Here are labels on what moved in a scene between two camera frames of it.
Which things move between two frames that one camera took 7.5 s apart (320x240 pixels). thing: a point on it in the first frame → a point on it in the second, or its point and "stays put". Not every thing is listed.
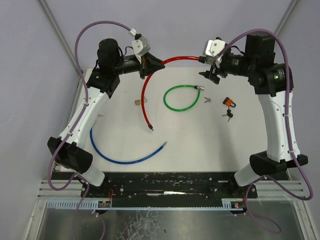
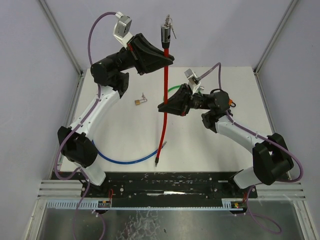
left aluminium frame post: (60, 35) stays put
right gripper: (212, 75) → (180, 103)
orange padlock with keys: (229, 102) stays put
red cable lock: (202, 59) → (166, 29)
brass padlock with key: (138, 101) stays put
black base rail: (139, 185) stays put
